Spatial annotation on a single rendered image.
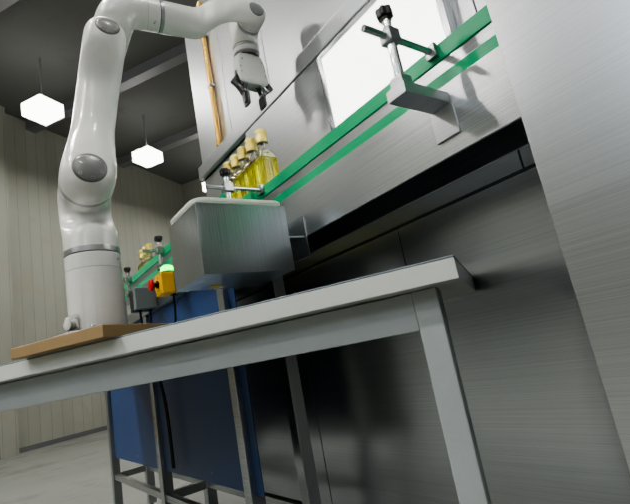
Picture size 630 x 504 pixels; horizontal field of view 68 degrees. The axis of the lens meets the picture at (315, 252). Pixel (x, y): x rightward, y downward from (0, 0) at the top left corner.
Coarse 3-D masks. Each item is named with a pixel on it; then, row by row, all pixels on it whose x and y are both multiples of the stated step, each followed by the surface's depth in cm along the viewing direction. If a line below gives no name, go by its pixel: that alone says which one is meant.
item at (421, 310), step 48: (432, 288) 72; (240, 336) 85; (288, 336) 81; (336, 336) 78; (384, 336) 75; (432, 336) 71; (48, 384) 102; (96, 384) 96; (432, 384) 71; (480, 480) 66
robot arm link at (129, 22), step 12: (108, 0) 126; (120, 0) 126; (132, 0) 128; (144, 0) 130; (156, 0) 132; (96, 12) 126; (108, 12) 125; (120, 12) 126; (132, 12) 128; (144, 12) 130; (156, 12) 131; (120, 24) 127; (132, 24) 129; (144, 24) 132; (156, 24) 133
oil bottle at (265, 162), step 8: (264, 152) 137; (272, 152) 139; (256, 160) 139; (264, 160) 136; (272, 160) 138; (256, 168) 139; (264, 168) 136; (272, 168) 137; (256, 176) 139; (264, 176) 135; (272, 176) 136; (264, 184) 135
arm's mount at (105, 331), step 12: (108, 324) 89; (120, 324) 92; (132, 324) 94; (144, 324) 98; (156, 324) 101; (60, 336) 91; (72, 336) 90; (84, 336) 89; (96, 336) 88; (108, 336) 88; (12, 348) 96; (24, 348) 95; (36, 348) 93; (48, 348) 92; (60, 348) 92
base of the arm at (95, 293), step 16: (80, 256) 103; (96, 256) 104; (112, 256) 106; (80, 272) 102; (96, 272) 103; (112, 272) 105; (80, 288) 101; (96, 288) 102; (112, 288) 104; (80, 304) 101; (96, 304) 101; (112, 304) 103; (80, 320) 100; (96, 320) 100; (112, 320) 102
